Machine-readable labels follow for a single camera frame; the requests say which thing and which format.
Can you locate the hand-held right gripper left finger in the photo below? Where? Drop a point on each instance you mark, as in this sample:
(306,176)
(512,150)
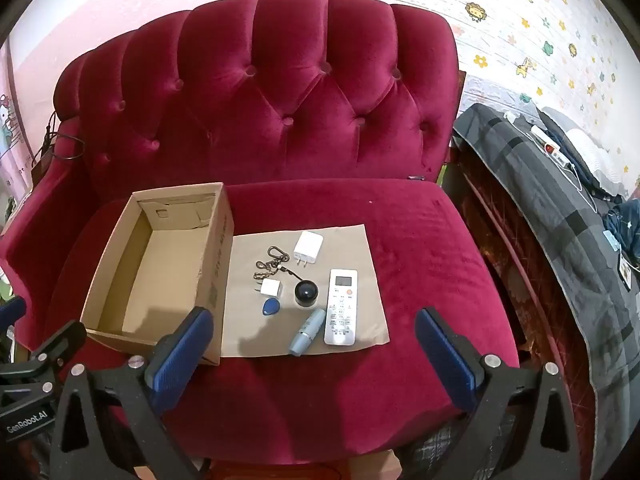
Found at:
(180,350)

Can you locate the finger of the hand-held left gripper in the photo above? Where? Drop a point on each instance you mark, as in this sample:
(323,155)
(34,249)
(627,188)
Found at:
(12,310)
(60,345)

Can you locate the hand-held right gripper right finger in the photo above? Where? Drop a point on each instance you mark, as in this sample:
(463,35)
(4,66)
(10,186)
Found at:
(445,360)

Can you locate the cardboard box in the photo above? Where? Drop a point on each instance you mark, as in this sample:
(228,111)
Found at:
(165,270)

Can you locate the white remote control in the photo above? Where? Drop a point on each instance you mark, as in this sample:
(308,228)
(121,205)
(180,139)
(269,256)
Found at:
(341,310)

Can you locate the light blue bottle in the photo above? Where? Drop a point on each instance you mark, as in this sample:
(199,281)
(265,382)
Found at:
(306,334)

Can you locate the white wall charger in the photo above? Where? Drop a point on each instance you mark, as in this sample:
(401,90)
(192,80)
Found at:
(309,247)

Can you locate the blue key fob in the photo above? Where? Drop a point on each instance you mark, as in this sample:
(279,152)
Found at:
(270,306)

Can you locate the small white cube adapter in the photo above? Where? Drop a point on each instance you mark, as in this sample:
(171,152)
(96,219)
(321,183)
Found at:
(271,290)

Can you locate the dark red patterned bed base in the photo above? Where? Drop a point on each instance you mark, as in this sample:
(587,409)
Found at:
(500,260)

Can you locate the brown paper sheet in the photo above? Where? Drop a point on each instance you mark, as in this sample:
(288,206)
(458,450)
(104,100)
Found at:
(355,255)

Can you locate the brown wooden board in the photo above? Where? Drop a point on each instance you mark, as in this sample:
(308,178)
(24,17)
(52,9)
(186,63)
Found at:
(42,166)

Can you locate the grey plaid blanket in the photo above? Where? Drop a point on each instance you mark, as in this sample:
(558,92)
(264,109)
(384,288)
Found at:
(550,210)

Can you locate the dark blue cloth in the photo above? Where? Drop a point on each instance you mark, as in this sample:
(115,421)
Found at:
(625,225)

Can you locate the white power strip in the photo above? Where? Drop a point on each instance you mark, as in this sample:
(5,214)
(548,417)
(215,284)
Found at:
(550,146)

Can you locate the white pillow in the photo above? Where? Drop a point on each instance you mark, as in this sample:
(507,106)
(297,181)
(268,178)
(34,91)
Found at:
(595,155)

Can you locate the red tufted velvet sofa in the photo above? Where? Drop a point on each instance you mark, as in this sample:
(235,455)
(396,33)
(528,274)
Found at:
(310,110)

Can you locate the cartoon cat wall poster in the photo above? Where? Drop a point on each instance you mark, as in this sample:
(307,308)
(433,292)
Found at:
(7,130)

